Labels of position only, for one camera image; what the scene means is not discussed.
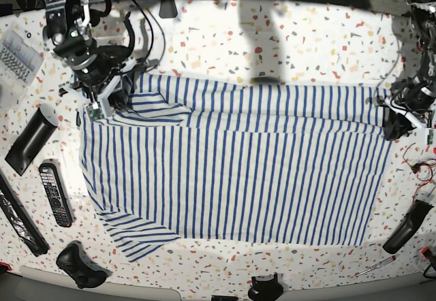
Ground long black bar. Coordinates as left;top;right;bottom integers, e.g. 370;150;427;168
1;173;49;257

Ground black game controller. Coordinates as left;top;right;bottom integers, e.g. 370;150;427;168
56;243;108;289

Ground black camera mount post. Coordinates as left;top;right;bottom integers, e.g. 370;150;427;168
159;0;178;19

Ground red handled screwdriver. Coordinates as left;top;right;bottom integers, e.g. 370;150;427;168
355;255;396;277

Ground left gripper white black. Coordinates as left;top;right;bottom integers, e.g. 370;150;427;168
375;97;435;144

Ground black TV remote control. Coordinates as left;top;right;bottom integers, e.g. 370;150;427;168
38;162;74;227

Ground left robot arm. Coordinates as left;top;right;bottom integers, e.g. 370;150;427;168
377;0;435;145

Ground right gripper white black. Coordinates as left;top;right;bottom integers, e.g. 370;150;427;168
59;57;144;122

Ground small red clip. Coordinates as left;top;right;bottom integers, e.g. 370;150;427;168
421;247;433;259

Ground blue white striped t-shirt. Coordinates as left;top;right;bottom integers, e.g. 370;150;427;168
80;75;391;262

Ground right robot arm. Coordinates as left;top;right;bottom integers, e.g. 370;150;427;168
43;0;145;121

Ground black round stand bottom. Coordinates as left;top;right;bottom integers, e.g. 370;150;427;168
247;273;284;301

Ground red and black wires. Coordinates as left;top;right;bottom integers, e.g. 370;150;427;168
401;142;436;180

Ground clear plastic screw box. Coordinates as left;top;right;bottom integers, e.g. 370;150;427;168
1;22;44;111

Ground black curved handle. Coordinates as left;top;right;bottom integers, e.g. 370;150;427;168
383;200;434;255

